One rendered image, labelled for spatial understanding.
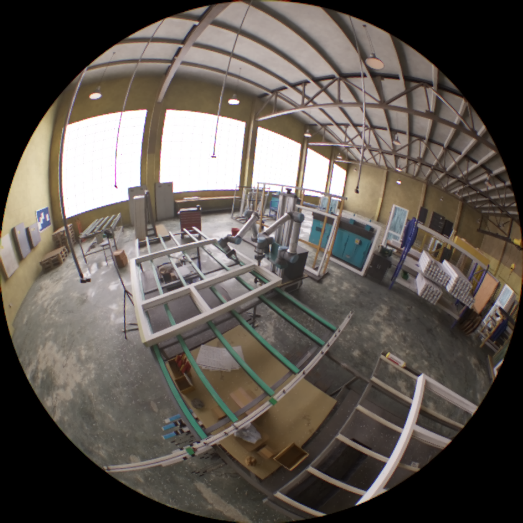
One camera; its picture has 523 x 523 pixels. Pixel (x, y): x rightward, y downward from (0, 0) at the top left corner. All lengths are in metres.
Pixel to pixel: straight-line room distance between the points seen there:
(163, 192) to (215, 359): 8.01
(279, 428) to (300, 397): 0.30
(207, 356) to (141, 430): 1.32
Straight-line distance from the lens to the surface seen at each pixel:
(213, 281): 1.70
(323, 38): 8.00
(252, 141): 11.16
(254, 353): 1.44
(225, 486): 2.04
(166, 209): 8.71
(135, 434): 2.24
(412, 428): 1.50
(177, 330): 1.29
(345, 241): 5.03
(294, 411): 1.33
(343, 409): 1.49
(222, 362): 1.39
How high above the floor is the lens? 1.90
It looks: 28 degrees down
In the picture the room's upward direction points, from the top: 6 degrees clockwise
